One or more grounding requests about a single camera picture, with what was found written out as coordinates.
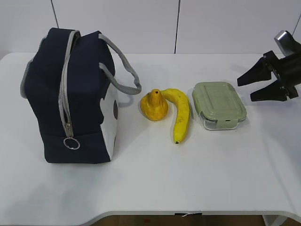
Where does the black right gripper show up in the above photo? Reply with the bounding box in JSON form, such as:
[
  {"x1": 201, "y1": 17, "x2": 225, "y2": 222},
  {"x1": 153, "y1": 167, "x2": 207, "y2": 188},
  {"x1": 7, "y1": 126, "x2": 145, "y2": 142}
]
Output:
[{"x1": 237, "y1": 51, "x2": 301, "y2": 102}]

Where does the green lid glass container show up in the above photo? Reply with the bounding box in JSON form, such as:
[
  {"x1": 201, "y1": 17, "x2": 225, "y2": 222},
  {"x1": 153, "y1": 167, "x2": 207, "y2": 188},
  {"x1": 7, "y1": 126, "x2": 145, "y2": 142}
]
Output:
[{"x1": 192, "y1": 81, "x2": 247, "y2": 130}]

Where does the yellow banana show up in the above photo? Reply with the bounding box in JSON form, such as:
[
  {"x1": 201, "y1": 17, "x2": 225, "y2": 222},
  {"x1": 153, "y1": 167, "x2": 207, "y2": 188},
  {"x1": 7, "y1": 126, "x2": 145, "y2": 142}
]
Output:
[{"x1": 162, "y1": 89, "x2": 190, "y2": 144}]

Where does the yellow toy pear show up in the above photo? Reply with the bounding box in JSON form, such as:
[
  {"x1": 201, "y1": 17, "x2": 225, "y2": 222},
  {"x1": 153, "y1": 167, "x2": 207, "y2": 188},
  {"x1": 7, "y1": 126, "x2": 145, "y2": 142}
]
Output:
[{"x1": 140, "y1": 89, "x2": 168, "y2": 121}]

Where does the navy blue lunch bag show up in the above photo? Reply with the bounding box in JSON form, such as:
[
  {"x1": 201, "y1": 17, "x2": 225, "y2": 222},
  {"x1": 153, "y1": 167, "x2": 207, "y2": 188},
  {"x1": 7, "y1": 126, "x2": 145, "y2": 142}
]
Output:
[{"x1": 20, "y1": 28, "x2": 142, "y2": 164}]

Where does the black tape on table edge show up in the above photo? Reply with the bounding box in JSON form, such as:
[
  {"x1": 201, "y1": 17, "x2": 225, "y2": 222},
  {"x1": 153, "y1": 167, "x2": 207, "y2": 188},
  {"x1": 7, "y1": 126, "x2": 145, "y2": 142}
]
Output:
[{"x1": 174, "y1": 212, "x2": 203, "y2": 217}]

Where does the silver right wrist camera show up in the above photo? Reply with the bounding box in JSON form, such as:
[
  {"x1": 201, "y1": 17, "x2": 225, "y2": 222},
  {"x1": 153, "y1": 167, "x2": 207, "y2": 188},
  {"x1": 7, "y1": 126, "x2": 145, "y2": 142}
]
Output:
[{"x1": 274, "y1": 30, "x2": 301, "y2": 57}]

